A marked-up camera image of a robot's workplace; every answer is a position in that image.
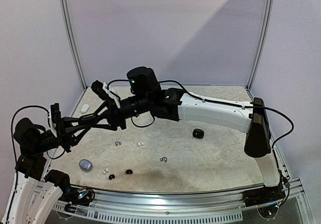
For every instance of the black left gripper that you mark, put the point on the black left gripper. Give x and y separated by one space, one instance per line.
64 138

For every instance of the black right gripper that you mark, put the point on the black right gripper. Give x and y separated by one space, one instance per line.
114 117

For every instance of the glossy black earbud charging case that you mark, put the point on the glossy black earbud charging case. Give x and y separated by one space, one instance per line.
198 133

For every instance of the small black case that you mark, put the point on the small black case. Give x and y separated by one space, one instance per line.
86 120

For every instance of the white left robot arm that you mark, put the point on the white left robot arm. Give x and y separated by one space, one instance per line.
34 193

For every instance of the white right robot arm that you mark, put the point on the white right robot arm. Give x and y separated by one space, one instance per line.
177 104

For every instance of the white oval charging case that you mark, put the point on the white oval charging case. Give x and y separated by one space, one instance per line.
84 109

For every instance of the silver blue charging case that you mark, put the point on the silver blue charging case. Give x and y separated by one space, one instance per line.
85 165

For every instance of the white earbud lower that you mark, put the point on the white earbud lower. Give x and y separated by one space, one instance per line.
105 171

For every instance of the silver earbud right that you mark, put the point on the silver earbud right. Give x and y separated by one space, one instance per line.
164 159

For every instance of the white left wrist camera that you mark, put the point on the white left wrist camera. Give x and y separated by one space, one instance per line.
54 118

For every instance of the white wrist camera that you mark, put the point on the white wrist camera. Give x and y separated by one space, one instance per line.
54 118
104 93

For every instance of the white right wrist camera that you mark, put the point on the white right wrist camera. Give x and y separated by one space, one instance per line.
104 93

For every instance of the black ring earbud left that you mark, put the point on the black ring earbud left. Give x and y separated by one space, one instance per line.
111 177

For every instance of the white perforated cable tray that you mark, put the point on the white perforated cable tray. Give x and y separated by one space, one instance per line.
127 215

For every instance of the aluminium left corner post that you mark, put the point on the aluminium left corner post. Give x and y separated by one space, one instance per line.
72 43

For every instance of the aluminium corner post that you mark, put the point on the aluminium corner post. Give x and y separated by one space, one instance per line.
72 43
261 42

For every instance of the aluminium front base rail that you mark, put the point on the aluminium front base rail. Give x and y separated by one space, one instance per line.
294 210

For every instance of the aluminium right corner post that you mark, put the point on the aluminium right corner post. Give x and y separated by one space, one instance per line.
261 42

